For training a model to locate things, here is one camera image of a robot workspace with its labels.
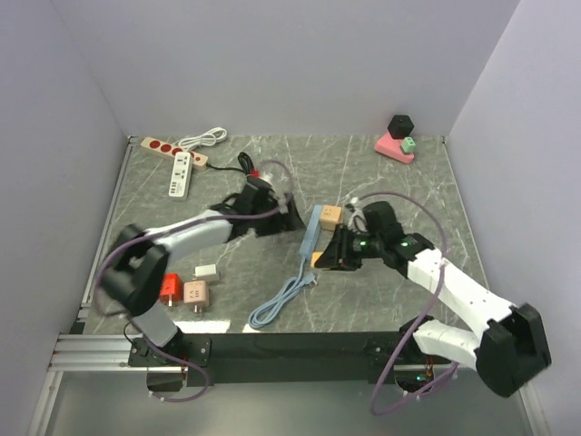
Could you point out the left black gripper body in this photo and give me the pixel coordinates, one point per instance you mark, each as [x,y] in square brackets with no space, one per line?
[268,225]

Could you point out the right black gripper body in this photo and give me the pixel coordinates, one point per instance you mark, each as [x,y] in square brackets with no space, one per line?
[361,246]

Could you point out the yellow plug adapter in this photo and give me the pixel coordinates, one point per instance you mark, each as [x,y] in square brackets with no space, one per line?
[314,258]

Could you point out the orange cube adapter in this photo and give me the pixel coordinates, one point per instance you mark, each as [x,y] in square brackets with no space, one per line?
[330,217]

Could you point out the beige red power strip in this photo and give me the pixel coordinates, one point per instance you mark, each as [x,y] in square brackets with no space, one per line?
[165,149]

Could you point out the white charger plug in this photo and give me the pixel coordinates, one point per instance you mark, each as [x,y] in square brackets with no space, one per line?
[207,273]

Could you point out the beige pink cube adapter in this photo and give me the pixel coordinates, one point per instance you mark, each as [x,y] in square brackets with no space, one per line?
[196,295]

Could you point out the red cube plug adapter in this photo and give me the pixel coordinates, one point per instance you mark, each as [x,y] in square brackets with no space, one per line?
[171,291]

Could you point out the white usb power strip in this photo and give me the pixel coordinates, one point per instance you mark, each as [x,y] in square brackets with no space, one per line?
[180,176]

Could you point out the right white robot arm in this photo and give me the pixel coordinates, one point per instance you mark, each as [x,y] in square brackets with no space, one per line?
[505,344]

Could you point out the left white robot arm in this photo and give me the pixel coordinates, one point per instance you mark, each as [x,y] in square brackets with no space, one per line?
[133,271]

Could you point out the green plug adapter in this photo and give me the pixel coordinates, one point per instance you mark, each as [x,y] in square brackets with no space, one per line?
[408,145]

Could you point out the pink power strip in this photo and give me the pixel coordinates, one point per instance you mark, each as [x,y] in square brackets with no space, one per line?
[390,147]

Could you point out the black cube adapter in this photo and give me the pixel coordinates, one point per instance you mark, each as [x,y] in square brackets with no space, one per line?
[400,126]

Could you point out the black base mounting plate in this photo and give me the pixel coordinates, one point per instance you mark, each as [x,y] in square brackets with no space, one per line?
[290,357]

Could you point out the aluminium rail frame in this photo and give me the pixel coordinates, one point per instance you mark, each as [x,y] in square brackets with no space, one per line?
[96,393]

